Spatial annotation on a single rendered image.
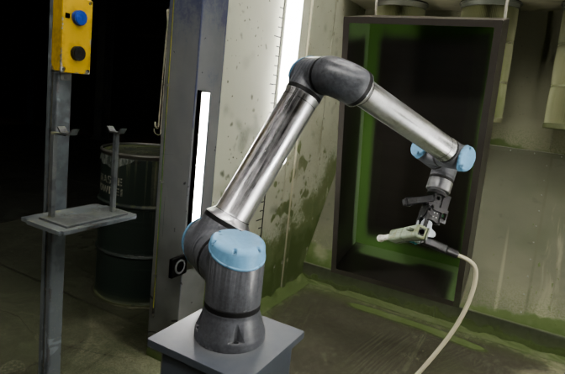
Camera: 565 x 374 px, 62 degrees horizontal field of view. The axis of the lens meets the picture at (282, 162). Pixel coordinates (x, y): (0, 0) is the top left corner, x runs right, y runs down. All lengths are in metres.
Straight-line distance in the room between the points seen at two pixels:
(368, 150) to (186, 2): 1.14
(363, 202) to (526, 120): 1.36
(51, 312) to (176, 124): 0.88
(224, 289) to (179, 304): 1.05
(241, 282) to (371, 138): 1.40
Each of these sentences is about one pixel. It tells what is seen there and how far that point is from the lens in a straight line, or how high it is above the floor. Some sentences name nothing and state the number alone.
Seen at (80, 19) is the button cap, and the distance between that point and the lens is 1.81.
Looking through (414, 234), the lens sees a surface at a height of 0.86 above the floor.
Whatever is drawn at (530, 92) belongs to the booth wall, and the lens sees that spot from 3.46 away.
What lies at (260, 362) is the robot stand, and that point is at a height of 0.64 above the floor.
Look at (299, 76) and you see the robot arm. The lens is 1.44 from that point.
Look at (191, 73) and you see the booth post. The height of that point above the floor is 1.34.
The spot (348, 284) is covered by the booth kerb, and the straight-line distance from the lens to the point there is 3.24.
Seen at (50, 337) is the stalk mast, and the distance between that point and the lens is 2.11.
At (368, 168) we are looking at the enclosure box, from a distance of 2.49.
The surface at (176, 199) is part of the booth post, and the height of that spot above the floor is 0.79.
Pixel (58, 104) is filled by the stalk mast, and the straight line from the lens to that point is 1.86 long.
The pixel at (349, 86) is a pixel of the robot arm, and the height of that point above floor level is 1.33.
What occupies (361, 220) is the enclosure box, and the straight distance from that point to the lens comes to 2.61.
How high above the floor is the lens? 1.30
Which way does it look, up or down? 8 degrees down
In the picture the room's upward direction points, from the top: 6 degrees clockwise
